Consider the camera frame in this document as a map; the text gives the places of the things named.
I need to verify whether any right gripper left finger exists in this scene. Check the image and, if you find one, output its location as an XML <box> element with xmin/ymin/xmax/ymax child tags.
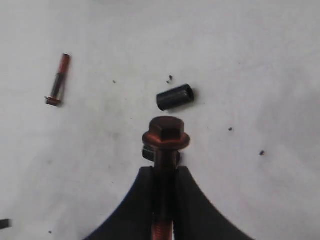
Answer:
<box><xmin>81</xmin><ymin>165</ymin><xmax>156</xmax><ymax>240</ymax></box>

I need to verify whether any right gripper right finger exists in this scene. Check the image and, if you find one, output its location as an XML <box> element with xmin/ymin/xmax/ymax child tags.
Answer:
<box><xmin>173</xmin><ymin>165</ymin><xmax>256</xmax><ymax>240</ymax></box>

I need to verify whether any copper hex flange bolt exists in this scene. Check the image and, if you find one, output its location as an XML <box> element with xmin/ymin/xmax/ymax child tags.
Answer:
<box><xmin>44</xmin><ymin>52</ymin><xmax>72</xmax><ymax>107</ymax></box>
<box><xmin>141</xmin><ymin>116</ymin><xmax>191</xmax><ymax>240</ymax></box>

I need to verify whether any black cylindrical sleeve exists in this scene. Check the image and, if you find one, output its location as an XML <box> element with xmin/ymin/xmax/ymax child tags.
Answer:
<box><xmin>141</xmin><ymin>146</ymin><xmax>181</xmax><ymax>167</ymax></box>
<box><xmin>156</xmin><ymin>83</ymin><xmax>197</xmax><ymax>113</ymax></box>

